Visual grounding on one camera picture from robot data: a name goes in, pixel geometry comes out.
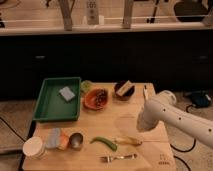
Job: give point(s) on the yellow banana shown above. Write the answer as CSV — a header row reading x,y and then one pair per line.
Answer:
x,y
128,141

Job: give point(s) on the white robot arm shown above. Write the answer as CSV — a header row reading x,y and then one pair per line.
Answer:
x,y
161,107

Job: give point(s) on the green lime cup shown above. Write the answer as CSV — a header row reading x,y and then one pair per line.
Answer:
x,y
86,86

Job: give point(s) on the small metal cup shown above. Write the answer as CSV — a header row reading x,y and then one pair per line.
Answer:
x,y
76,141

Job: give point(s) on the orange bowl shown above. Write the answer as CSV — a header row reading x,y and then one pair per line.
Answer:
x,y
96,99

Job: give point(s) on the dark bowl with block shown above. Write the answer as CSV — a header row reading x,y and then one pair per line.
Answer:
x,y
123,90

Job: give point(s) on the light blue sponge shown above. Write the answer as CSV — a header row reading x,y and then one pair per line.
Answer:
x,y
66,93

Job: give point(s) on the green plastic tray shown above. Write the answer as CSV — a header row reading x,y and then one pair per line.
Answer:
x,y
51,106

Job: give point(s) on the green pepper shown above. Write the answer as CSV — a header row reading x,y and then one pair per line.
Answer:
x,y
106,141

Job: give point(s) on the orange object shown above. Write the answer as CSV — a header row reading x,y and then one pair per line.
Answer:
x,y
63,141

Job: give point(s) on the silver fork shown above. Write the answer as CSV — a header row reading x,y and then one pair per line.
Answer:
x,y
109,159

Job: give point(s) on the blue grey cloth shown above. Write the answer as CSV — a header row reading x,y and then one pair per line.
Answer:
x,y
53,140

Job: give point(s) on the white cylindrical container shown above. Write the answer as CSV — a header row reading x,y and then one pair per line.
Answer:
x,y
34,147

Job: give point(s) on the blue bag on floor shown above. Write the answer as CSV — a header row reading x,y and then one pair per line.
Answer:
x,y
199,98

